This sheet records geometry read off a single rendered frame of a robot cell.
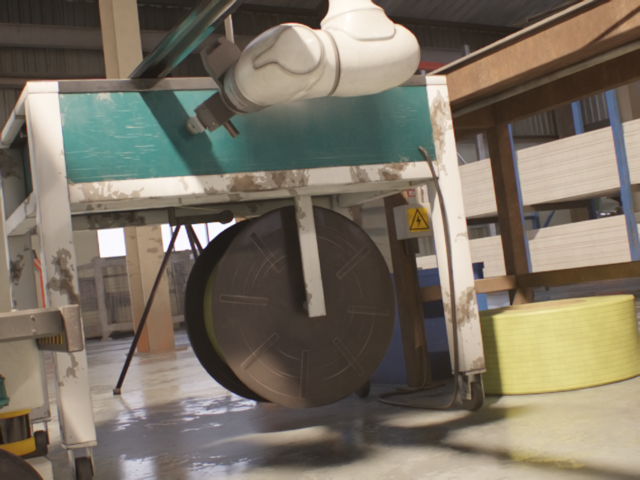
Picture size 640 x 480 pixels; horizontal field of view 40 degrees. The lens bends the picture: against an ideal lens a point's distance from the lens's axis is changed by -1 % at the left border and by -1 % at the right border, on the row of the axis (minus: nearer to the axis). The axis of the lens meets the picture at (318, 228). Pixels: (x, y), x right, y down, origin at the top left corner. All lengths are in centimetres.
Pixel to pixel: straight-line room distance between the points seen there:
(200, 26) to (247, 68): 18
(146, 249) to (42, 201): 448
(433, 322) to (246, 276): 82
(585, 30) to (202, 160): 80
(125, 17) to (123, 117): 473
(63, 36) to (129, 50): 599
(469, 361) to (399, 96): 59
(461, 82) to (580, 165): 325
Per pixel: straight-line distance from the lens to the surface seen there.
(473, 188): 599
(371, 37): 138
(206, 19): 146
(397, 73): 140
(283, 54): 127
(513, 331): 212
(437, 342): 261
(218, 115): 147
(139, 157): 169
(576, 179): 541
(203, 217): 202
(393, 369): 264
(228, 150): 175
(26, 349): 118
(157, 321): 609
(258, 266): 195
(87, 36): 1242
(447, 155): 197
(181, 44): 157
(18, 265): 214
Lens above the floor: 31
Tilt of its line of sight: 4 degrees up
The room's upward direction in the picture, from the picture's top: 7 degrees counter-clockwise
